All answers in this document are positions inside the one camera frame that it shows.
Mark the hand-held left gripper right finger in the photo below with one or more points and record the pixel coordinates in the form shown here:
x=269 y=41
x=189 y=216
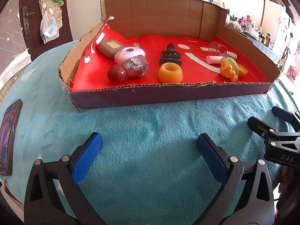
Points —
x=211 y=159

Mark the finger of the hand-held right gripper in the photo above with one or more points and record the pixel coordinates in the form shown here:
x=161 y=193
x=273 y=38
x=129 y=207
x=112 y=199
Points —
x=282 y=113
x=260 y=125

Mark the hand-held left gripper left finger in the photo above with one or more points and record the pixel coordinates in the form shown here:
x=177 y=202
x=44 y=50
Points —
x=86 y=159

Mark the green and yellow toy figure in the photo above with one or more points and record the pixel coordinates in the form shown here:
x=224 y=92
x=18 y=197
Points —
x=228 y=69

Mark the purple nail polish bottle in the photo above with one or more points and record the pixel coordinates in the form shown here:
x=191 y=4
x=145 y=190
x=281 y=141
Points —
x=213 y=59

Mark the glitter bottle with red cap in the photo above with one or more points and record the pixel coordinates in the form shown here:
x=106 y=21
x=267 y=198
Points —
x=133 y=66

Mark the black nail polish bottle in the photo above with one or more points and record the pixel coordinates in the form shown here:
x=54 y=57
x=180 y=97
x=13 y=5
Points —
x=171 y=56

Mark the pink earbud case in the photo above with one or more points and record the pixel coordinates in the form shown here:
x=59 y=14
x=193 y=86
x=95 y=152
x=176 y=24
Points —
x=129 y=54

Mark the cardboard box with red lining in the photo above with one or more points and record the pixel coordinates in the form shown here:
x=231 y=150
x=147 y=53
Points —
x=145 y=49

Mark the pink cloth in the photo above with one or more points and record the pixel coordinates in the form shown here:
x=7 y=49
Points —
x=295 y=65

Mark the table with dark cloth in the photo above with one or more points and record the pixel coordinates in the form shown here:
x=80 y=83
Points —
x=264 y=49

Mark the teal fleece blanket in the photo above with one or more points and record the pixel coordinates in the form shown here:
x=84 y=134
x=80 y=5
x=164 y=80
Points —
x=150 y=126

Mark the gold studded cylinder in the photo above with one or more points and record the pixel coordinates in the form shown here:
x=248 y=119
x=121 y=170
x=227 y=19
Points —
x=231 y=55

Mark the dark smartphone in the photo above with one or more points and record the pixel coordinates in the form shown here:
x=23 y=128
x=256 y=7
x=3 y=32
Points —
x=8 y=138

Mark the row of cosmetic bottles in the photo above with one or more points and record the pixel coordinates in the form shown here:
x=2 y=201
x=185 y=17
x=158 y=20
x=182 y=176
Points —
x=248 y=29

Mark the white cabinet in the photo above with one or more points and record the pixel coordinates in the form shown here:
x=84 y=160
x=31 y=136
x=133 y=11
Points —
x=273 y=18

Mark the grey rounded case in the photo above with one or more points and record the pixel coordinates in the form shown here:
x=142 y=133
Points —
x=109 y=48

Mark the clear plastic bag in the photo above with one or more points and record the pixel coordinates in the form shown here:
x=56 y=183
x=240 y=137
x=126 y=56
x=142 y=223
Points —
x=49 y=29

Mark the dark brown door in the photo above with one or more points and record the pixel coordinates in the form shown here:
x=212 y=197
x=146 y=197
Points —
x=68 y=23

